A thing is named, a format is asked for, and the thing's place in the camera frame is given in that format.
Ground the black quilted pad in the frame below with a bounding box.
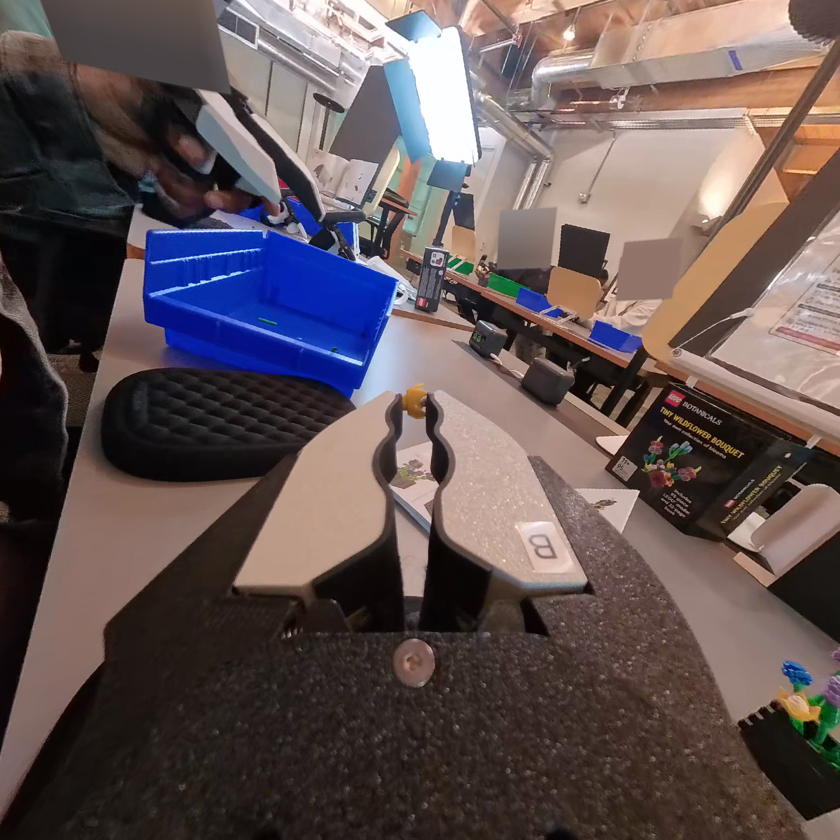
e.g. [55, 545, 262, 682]
[100, 367, 358, 483]

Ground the grey timer device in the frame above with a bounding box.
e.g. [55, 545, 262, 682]
[521, 357, 576, 405]
[471, 320, 509, 359]

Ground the long wooden table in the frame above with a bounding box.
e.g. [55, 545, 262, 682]
[399, 249, 670, 427]

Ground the black floor lamp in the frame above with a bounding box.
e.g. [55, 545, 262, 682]
[313, 92, 344, 160]

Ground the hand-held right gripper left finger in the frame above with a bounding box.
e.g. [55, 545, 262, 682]
[233, 392, 404, 634]

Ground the black fuzzy microphone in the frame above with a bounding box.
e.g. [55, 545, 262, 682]
[787, 0, 840, 48]

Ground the silver ventilation duct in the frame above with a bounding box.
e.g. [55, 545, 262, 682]
[530, 13, 829, 114]

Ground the laminated instruction poster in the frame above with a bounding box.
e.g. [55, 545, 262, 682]
[668, 134, 840, 434]

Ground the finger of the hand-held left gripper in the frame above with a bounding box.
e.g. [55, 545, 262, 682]
[248, 113, 327, 223]
[196, 91, 284, 206]

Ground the black office chair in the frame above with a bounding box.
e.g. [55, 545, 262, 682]
[308, 209, 370, 263]

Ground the person's left forearm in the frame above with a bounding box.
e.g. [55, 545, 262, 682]
[0, 29, 172, 221]

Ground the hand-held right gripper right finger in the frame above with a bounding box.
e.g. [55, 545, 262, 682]
[420, 390, 589, 634]

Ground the tall black toy box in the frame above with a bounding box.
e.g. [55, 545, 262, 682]
[415, 246, 449, 313]

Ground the black flower toy box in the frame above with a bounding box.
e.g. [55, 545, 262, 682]
[605, 382, 815, 542]

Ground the toy instruction booklet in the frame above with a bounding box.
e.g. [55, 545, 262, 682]
[387, 441, 442, 534]

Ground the white folded cardboard piece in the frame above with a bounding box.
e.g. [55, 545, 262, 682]
[727, 483, 840, 588]

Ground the toy brick flower pot model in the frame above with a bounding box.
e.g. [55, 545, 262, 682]
[736, 646, 840, 821]

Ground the person's left hand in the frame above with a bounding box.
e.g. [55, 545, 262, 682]
[141, 167, 265, 221]

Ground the studio light panel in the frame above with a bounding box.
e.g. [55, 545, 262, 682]
[328, 10, 484, 191]

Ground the white printed paper sheet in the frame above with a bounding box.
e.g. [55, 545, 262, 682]
[576, 487, 641, 537]

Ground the tan rounded divider board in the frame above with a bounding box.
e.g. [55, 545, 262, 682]
[642, 203, 788, 371]

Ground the black pole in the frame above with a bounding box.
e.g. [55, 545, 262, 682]
[755, 39, 840, 217]

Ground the black light stand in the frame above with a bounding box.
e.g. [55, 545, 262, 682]
[427, 159, 475, 263]

